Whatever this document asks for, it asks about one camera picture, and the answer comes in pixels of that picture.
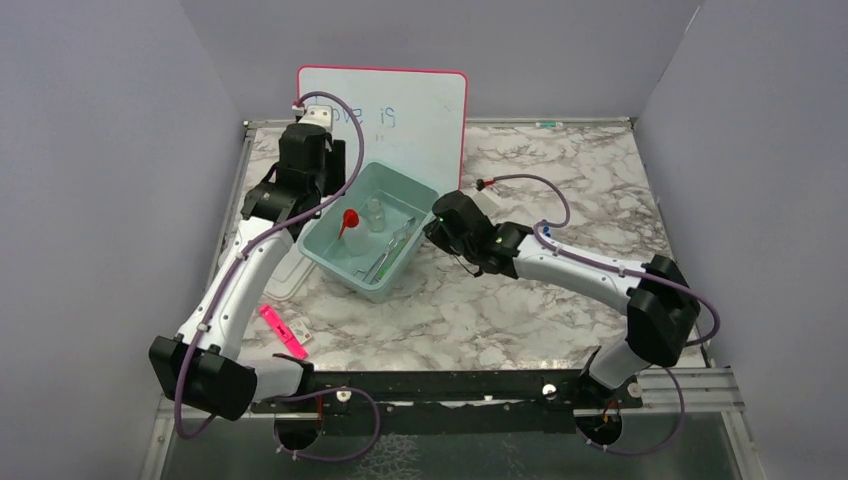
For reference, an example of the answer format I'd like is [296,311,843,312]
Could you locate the red cap wash bottle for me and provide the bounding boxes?
[338,209,370,256]

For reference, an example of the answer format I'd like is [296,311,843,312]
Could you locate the teal plastic bin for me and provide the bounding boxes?
[297,162,438,303]

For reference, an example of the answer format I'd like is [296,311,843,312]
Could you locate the white bin lid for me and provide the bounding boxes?
[264,244,314,301]

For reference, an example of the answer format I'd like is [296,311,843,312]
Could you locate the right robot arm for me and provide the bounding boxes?
[424,191,700,407]

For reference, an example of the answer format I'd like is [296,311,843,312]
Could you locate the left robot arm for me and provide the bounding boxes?
[149,120,346,422]

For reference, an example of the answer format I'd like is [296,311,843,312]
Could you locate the pink framed whiteboard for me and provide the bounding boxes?
[297,65,468,193]

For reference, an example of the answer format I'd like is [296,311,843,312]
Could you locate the pink highlighter marker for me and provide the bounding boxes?
[258,304,312,360]

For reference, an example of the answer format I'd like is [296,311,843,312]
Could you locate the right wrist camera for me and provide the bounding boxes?
[472,178,500,216]

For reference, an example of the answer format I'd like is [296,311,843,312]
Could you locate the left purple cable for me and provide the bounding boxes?
[173,90,367,441]

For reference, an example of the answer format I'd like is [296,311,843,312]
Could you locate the purple cable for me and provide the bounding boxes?
[173,90,367,441]
[490,173,722,458]

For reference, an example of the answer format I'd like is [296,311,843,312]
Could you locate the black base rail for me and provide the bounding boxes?
[254,369,643,436]

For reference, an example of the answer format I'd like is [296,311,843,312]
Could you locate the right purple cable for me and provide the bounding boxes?
[490,173,722,458]

